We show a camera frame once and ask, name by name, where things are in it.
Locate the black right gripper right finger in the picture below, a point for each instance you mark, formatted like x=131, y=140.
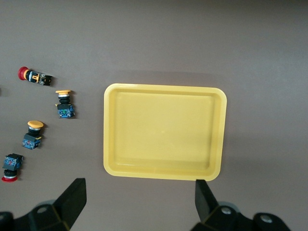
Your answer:
x=207, y=207

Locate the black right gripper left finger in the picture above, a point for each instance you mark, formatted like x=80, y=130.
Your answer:
x=72, y=202

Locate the yellow mushroom button blue body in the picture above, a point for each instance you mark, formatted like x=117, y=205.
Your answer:
x=64, y=110
x=32, y=139

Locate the red mushroom button blue body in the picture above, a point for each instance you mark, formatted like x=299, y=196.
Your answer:
x=10, y=163

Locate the yellow plastic tray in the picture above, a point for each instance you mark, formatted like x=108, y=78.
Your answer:
x=166, y=132

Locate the red button orange striped body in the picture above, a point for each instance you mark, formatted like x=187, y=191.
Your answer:
x=36, y=77

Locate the brown table cover sheet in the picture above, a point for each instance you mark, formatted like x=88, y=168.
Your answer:
x=168, y=36

